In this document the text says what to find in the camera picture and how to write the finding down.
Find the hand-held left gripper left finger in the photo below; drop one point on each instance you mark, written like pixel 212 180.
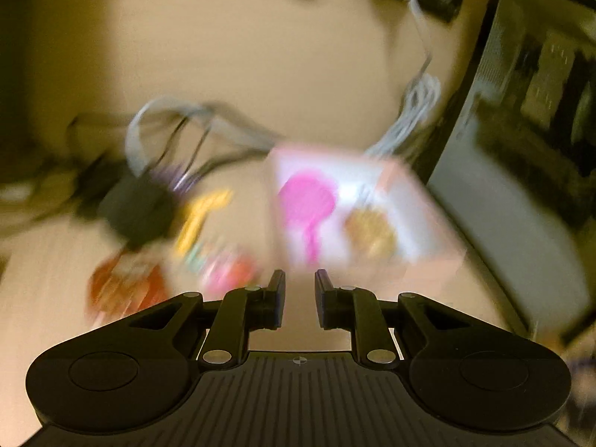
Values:
pixel 278 298

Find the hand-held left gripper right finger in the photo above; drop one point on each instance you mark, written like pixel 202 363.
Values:
pixel 321 298

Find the colourful unicorn toy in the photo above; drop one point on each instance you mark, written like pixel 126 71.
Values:
pixel 223 270

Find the yellow toy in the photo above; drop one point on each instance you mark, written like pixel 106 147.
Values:
pixel 198 219

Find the pink cardboard box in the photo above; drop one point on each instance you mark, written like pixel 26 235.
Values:
pixel 409 205

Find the red snack packet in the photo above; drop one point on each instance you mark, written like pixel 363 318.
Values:
pixel 123 284

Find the black plush toy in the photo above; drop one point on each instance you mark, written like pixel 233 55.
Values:
pixel 135 209

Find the golden round trinket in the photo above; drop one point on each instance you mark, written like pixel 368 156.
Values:
pixel 370 230

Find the pink plastic brush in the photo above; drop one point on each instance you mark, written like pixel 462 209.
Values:
pixel 305 205

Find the computer monitor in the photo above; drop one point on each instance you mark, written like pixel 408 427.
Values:
pixel 517 149

